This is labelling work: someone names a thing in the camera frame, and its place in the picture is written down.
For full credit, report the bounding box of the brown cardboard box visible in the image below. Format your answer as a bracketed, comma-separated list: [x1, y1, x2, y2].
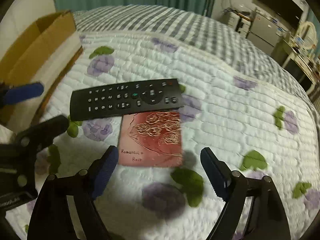
[1, 11, 82, 133]

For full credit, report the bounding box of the white suitcase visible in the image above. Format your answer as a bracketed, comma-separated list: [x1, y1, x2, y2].
[225, 12, 251, 38]

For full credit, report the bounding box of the oval vanity mirror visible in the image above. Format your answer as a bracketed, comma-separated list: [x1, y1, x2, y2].
[297, 21, 318, 50]

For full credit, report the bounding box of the white floral quilt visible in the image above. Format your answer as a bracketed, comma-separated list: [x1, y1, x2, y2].
[35, 31, 319, 239]

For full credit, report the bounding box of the white dressing table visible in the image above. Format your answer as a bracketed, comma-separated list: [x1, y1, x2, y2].
[282, 40, 319, 95]

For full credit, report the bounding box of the silver mini fridge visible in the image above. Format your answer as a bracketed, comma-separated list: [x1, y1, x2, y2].
[246, 12, 286, 56]

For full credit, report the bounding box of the black remote control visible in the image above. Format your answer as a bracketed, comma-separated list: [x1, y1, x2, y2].
[69, 79, 184, 121]

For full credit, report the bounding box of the pink rose card box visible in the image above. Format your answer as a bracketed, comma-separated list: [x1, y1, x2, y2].
[118, 111, 183, 167]

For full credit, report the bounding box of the grey checkered bed sheet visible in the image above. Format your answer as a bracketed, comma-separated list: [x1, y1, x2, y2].
[73, 5, 310, 103]

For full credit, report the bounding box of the black wall television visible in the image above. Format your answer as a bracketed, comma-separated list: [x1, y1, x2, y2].
[258, 0, 303, 29]

